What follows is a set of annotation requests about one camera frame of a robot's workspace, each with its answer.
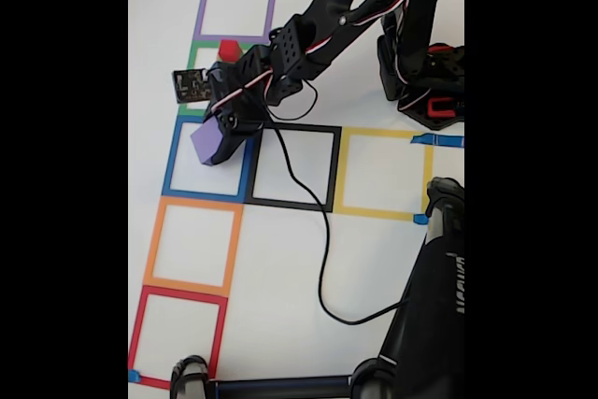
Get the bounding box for large purple cube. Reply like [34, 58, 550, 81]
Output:
[190, 119, 228, 167]

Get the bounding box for small red cube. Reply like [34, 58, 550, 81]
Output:
[218, 39, 243, 64]

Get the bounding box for blue tape strip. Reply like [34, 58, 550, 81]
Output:
[410, 134, 465, 149]

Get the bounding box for black tripod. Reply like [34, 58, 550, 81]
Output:
[169, 177, 465, 399]

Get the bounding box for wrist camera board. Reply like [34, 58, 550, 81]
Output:
[172, 67, 212, 106]

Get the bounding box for purple square frame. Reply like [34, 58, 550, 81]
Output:
[192, 0, 278, 44]

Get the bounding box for blue square frame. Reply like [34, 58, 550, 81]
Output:
[161, 116, 258, 204]

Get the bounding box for black square frame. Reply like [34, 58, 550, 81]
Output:
[243, 121, 343, 213]

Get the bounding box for black cable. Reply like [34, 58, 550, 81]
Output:
[205, 66, 412, 326]

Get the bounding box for orange square frame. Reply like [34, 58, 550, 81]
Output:
[143, 195, 245, 298]

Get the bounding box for yellow square frame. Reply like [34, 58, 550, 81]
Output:
[334, 126, 434, 222]

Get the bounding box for red square frame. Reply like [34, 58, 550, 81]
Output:
[128, 284, 229, 391]

